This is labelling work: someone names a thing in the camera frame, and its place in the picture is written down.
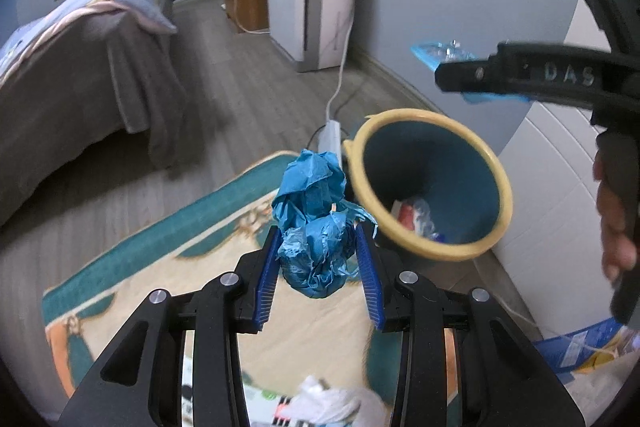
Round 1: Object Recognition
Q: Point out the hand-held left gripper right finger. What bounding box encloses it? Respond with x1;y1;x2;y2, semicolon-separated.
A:
354;223;586;427

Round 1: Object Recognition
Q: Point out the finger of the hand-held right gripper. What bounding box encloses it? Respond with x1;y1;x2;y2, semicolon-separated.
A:
434;54;502;94

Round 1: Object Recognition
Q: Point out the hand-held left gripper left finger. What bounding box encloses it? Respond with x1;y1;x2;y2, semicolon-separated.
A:
60;227;281;427

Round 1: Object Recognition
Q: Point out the blue plastic wrapper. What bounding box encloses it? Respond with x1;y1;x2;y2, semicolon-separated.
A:
411;39;531;105

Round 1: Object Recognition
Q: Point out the small red box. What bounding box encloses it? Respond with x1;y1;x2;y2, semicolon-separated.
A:
392;199;423;230

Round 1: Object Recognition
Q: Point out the blue paper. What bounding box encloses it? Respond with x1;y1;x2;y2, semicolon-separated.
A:
271;148;378;300

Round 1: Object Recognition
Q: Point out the teal bin with yellow rim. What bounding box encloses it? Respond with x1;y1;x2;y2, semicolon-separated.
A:
342;108;514;262

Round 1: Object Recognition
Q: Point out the white tissue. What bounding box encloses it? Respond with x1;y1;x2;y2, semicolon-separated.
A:
290;374;388;427

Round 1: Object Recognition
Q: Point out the white toothpaste box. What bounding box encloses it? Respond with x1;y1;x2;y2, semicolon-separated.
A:
240;372;311;427

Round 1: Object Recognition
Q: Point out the person's right hand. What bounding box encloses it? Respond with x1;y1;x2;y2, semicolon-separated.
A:
593;152;640;284

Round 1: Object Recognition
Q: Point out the white wardrobe door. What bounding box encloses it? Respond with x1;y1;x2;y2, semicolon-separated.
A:
492;0;640;343

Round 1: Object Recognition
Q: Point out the white power strip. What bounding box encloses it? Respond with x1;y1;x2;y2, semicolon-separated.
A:
320;119;347;158

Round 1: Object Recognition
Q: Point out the blue packaging bag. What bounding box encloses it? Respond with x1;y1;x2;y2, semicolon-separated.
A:
532;317;640;375

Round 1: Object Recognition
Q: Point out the bed with grey blanket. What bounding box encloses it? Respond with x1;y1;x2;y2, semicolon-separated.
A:
0;0;188;228

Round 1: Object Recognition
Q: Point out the blue patterned duvet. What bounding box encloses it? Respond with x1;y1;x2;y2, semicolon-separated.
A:
0;0;178;82

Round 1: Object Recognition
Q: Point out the white power cable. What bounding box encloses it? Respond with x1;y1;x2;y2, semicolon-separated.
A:
326;0;358;122

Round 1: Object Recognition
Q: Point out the black power cable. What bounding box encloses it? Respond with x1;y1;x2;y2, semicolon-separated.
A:
306;102;351;148

